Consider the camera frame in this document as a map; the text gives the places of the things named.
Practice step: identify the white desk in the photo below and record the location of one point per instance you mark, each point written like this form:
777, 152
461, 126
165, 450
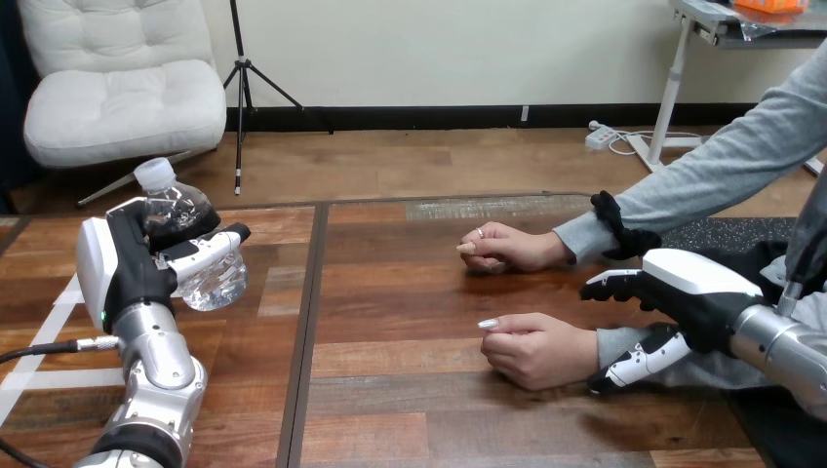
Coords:
672, 84

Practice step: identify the clear water bottle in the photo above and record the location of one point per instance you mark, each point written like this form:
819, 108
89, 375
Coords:
213, 281

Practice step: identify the dark speckled mat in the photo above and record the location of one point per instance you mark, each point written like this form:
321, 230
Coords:
730, 234

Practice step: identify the black tripod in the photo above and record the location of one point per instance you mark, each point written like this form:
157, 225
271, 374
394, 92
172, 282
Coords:
241, 97

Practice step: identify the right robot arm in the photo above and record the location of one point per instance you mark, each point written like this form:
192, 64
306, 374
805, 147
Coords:
785, 352

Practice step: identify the orange thing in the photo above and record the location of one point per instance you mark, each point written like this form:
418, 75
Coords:
772, 5

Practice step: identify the person's hand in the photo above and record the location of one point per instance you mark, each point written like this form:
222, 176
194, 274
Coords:
517, 249
539, 352

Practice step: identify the person's forearm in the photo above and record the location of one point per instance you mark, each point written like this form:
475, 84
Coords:
698, 181
711, 371

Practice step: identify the white cushioned chair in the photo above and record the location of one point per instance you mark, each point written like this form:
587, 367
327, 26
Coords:
123, 103

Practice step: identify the white power strip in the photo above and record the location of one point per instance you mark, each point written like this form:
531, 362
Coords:
601, 137

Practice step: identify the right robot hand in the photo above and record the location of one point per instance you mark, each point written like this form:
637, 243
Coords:
701, 291

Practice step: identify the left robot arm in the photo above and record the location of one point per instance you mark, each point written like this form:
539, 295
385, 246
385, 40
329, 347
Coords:
158, 381

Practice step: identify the person's body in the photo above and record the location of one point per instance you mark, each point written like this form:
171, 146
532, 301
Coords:
807, 84

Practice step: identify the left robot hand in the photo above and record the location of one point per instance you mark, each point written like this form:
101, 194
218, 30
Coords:
126, 274

